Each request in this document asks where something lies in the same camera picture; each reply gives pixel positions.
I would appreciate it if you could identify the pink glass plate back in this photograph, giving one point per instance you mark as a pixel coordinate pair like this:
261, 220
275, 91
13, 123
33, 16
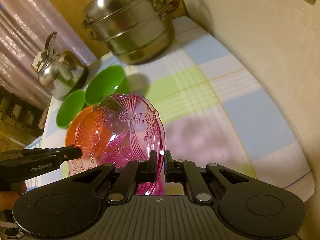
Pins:
137, 130

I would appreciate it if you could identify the orange plastic bowl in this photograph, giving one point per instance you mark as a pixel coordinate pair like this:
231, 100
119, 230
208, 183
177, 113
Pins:
92, 133

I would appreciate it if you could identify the stainless steel kettle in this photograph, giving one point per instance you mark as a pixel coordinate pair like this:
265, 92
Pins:
59, 72

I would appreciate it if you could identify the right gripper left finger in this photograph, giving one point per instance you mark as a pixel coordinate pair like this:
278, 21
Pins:
133, 174

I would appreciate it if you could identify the green plastic bowl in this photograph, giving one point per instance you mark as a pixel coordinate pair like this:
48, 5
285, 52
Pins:
110, 81
70, 108

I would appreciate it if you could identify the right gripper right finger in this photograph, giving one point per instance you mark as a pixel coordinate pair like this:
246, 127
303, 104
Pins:
187, 173

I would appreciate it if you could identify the purple curtain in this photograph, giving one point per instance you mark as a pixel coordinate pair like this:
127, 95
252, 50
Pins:
25, 26

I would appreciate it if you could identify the stainless steel steamer pot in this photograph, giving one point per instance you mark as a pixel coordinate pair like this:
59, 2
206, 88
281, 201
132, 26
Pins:
135, 31

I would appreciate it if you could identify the person's left hand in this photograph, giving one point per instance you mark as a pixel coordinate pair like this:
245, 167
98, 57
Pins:
9, 197

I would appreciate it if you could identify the wooden door panel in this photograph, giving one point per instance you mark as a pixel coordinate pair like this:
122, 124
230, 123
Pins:
75, 17

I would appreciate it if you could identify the blue white patterned cloth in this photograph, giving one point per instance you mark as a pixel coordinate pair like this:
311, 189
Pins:
34, 147

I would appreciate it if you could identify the dark wooden rack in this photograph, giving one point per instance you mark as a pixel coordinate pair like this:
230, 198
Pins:
20, 114

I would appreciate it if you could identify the checkered tablecloth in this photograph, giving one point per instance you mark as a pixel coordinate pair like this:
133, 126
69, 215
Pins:
215, 111

